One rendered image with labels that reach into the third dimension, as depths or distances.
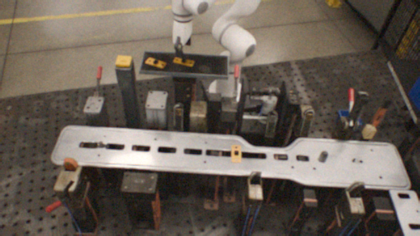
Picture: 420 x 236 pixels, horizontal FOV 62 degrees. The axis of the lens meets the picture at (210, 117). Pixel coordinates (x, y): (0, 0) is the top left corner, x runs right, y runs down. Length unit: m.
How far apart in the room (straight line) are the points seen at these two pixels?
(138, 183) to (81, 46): 2.53
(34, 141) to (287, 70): 1.49
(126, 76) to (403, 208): 1.19
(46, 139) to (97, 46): 1.84
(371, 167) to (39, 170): 1.45
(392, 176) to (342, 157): 0.19
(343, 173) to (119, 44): 2.66
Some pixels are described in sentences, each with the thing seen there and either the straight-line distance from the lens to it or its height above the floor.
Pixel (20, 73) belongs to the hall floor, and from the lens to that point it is 3.53.
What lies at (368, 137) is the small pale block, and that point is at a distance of 1.59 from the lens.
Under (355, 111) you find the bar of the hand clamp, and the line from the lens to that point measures 1.51.
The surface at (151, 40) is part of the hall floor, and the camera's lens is 3.62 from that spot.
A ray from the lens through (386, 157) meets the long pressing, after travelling 1.59.
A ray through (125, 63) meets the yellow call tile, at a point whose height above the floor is 1.16.
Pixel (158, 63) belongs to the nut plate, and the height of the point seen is 1.16.
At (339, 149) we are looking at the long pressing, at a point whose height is 1.00.
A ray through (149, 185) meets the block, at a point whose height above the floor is 1.03.
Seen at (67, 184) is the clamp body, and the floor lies 1.06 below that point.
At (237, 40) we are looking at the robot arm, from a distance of 1.60.
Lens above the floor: 2.12
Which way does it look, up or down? 48 degrees down
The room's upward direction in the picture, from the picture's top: 4 degrees clockwise
